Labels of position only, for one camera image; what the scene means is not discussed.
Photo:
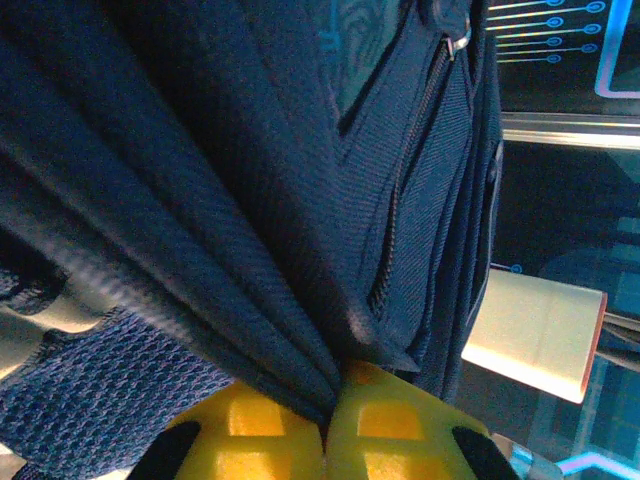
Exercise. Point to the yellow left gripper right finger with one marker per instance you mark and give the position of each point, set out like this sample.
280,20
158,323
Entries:
395,435

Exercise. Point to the navy blue backpack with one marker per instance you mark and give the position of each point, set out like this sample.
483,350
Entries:
225,175

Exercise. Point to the orange white knife block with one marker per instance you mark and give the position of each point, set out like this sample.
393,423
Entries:
535,330

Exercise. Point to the aluminium frame post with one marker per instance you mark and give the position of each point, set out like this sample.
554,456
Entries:
570,131

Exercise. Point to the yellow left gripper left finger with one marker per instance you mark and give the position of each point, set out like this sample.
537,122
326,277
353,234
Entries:
255,440

